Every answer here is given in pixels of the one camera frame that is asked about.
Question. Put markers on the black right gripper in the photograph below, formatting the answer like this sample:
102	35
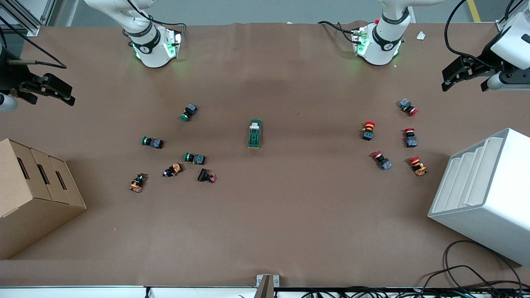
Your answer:
12	76

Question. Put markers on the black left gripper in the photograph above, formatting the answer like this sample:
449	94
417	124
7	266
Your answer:
485	62

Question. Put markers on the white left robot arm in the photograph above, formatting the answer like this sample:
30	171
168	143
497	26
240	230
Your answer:
385	37

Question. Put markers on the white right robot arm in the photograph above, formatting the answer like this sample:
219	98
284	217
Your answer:
151	45

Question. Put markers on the white paper scrap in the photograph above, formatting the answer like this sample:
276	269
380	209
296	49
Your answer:
420	35

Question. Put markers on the red mushroom pushbutton blue block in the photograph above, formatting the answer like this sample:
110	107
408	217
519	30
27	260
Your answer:
382	161
407	106
410	138

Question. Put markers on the red orange-collared button orange block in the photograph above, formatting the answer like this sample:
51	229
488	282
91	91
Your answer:
417	166

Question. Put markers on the brown cardboard box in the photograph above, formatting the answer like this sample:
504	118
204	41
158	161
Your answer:
33	198

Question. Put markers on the green pushbutton blue block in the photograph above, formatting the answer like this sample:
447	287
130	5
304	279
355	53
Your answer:
154	142
189	111
195	158

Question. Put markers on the red orange-collared button black block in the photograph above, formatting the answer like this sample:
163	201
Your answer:
368	131

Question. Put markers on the white slotted storage bin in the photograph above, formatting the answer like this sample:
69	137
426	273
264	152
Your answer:
488	207

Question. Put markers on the black pushbutton orange block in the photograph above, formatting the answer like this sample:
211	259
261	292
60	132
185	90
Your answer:
173	170
137	183

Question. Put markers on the brown table mat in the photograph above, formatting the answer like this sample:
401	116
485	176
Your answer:
290	207

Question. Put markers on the aluminium frame profile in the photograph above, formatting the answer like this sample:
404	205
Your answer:
25	18

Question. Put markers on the black square switch red end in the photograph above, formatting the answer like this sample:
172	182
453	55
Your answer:
205	175

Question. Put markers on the aluminium profile post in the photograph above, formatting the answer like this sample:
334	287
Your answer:
266	286

